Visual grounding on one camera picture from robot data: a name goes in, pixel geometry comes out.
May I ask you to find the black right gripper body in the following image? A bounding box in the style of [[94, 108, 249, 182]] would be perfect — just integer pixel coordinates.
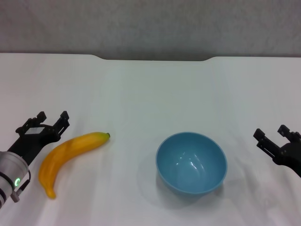
[[272, 140, 301, 179]]

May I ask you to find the yellow banana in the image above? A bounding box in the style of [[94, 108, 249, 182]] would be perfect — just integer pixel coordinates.
[[38, 131, 111, 200]]

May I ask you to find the blue plastic bowl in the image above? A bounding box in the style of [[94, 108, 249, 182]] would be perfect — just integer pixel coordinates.
[[155, 131, 228, 195]]

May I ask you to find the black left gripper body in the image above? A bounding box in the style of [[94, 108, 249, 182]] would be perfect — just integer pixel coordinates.
[[7, 124, 60, 167]]

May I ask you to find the left arm grey cable plug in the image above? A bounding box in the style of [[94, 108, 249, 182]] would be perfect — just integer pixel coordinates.
[[11, 171, 32, 203]]

